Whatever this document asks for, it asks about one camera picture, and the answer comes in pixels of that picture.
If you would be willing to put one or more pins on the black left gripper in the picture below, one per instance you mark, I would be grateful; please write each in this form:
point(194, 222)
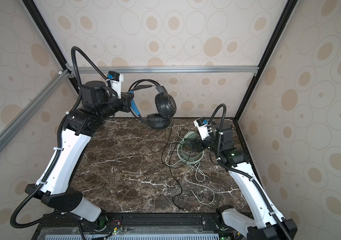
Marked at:
point(127, 99)

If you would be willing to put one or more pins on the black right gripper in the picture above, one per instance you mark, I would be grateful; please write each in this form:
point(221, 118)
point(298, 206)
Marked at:
point(198, 141)

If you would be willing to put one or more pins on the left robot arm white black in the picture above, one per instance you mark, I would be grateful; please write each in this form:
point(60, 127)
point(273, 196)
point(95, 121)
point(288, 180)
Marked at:
point(99, 101)

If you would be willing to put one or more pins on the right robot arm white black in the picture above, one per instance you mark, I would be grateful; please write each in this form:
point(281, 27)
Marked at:
point(267, 223)

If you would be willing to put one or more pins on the mint green headphones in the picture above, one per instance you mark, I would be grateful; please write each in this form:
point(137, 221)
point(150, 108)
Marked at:
point(186, 152)

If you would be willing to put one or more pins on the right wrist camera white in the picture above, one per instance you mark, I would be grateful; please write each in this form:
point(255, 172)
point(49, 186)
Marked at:
point(204, 129)

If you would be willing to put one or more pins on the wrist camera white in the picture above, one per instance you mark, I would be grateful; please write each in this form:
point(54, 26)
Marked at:
point(116, 79)
point(204, 129)

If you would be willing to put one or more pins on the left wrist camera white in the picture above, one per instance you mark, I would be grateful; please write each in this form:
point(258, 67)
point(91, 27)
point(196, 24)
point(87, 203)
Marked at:
point(116, 79)

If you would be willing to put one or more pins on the aluminium rail back horizontal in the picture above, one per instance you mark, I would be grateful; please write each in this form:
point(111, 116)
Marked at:
point(183, 69)

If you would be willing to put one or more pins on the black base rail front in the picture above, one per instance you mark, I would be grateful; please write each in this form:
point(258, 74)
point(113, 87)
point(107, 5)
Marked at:
point(154, 226)

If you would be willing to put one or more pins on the black corner frame post left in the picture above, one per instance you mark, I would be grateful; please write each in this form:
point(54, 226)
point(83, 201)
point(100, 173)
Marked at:
point(46, 33)

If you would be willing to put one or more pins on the black corner frame post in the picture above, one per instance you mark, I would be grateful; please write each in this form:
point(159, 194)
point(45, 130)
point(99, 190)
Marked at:
point(281, 24)
point(46, 33)

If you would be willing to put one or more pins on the aluminium rail left diagonal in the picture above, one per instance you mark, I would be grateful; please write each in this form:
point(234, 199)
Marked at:
point(27, 113)

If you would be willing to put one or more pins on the black corner frame post right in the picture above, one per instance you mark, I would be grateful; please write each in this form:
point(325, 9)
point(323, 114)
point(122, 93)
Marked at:
point(281, 24)

